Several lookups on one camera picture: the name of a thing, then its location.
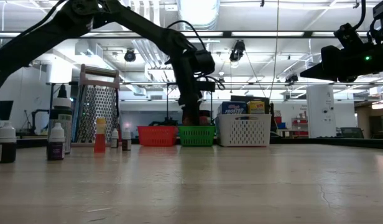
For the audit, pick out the green plastic basket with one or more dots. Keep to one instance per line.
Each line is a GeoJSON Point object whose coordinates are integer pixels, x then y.
{"type": "Point", "coordinates": [196, 136]}

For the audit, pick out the small purple dropper bottle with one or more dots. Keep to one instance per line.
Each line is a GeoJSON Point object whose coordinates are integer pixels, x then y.
{"type": "Point", "coordinates": [56, 149]}

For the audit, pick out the silver ceiling air duct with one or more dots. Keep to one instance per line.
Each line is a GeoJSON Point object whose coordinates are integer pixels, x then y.
{"type": "Point", "coordinates": [197, 14]}

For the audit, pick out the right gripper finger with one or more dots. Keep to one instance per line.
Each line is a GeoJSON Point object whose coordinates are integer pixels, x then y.
{"type": "Point", "coordinates": [314, 71]}

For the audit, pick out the white plastic basket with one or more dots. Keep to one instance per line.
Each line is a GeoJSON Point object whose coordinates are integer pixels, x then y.
{"type": "Point", "coordinates": [241, 133]}

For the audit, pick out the black ceiling spotlight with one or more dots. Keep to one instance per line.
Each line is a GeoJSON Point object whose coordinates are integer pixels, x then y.
{"type": "Point", "coordinates": [130, 56]}
{"type": "Point", "coordinates": [238, 49]}
{"type": "Point", "coordinates": [291, 78]}

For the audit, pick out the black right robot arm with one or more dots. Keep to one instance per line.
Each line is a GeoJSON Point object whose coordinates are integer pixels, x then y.
{"type": "Point", "coordinates": [378, 59]}

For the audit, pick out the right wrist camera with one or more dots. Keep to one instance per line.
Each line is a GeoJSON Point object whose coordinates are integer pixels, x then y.
{"type": "Point", "coordinates": [348, 35]}

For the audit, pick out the small white-capped dropper bottle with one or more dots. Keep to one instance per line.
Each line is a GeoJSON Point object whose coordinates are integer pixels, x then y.
{"type": "Point", "coordinates": [114, 141]}

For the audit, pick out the dark bottle with black nozzle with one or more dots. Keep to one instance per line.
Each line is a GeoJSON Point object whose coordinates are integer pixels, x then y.
{"type": "Point", "coordinates": [62, 104]}

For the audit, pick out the orange bottle with yellow cap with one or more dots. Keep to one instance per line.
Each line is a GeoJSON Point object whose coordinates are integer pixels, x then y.
{"type": "Point", "coordinates": [100, 143]}

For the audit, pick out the small dark red dropper bottle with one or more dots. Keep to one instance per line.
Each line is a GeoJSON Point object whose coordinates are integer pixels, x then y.
{"type": "Point", "coordinates": [126, 144]}

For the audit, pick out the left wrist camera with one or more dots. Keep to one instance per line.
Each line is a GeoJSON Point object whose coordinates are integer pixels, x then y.
{"type": "Point", "coordinates": [206, 86]}

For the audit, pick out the black ceiling light rail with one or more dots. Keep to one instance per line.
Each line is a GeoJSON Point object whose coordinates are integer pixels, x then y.
{"type": "Point", "coordinates": [226, 34]}

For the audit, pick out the red plastic basket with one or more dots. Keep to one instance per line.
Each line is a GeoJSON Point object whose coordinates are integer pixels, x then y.
{"type": "Point", "coordinates": [157, 136]}

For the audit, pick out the black aluminium table frame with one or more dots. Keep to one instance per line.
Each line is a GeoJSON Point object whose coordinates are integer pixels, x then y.
{"type": "Point", "coordinates": [303, 140]}

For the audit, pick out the black background monitor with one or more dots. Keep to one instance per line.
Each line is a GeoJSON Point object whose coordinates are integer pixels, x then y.
{"type": "Point", "coordinates": [241, 97]}

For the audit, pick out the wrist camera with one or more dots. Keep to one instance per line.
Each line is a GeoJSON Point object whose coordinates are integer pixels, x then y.
{"type": "Point", "coordinates": [348, 35]}
{"type": "Point", "coordinates": [206, 86]}

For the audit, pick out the metal box grater pink frame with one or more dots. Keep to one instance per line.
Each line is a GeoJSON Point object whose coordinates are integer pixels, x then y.
{"type": "Point", "coordinates": [98, 105]}

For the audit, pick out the dark side monitor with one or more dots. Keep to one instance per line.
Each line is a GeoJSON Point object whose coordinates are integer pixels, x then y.
{"type": "Point", "coordinates": [5, 109]}

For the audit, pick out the blue Frosted Flakes cereal box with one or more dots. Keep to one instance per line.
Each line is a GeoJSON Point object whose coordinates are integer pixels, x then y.
{"type": "Point", "coordinates": [233, 109]}

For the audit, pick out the white building pillar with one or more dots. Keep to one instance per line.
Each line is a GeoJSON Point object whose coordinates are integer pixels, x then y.
{"type": "Point", "coordinates": [317, 105]}

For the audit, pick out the small black dropper bottle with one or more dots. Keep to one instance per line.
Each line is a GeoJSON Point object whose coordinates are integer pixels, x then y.
{"type": "Point", "coordinates": [5, 149]}

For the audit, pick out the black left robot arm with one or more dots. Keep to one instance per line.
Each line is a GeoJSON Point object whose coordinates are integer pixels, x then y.
{"type": "Point", "coordinates": [39, 37]}

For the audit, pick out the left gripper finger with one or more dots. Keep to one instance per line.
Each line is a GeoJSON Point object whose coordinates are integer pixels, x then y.
{"type": "Point", "coordinates": [190, 101]}

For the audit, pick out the spice jar with black lid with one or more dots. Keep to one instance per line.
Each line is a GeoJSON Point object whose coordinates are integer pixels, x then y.
{"type": "Point", "coordinates": [204, 119]}

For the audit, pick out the shelf with red bins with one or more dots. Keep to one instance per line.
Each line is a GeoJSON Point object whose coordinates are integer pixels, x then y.
{"type": "Point", "coordinates": [300, 122]}

